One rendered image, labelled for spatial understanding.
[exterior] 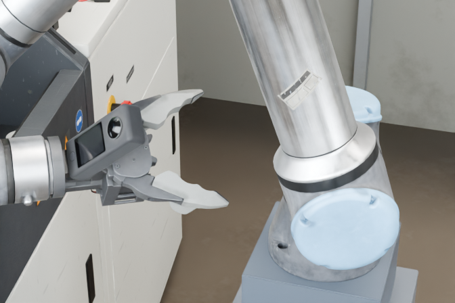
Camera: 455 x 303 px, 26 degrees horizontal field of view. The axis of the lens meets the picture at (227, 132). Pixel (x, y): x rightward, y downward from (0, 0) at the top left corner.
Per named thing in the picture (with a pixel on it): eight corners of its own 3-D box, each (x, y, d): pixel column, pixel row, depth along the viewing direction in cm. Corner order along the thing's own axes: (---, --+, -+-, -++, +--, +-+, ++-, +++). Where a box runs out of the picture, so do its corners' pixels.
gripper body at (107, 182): (139, 147, 123) (41, 156, 119) (149, 115, 116) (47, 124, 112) (149, 203, 120) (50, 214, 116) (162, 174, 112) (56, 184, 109)
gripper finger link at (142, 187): (191, 184, 116) (126, 151, 116) (194, 178, 114) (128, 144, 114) (175, 216, 113) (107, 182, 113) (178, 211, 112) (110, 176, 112)
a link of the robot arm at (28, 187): (8, 126, 110) (17, 193, 107) (49, 122, 112) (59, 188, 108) (5, 155, 117) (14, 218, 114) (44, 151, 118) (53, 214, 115)
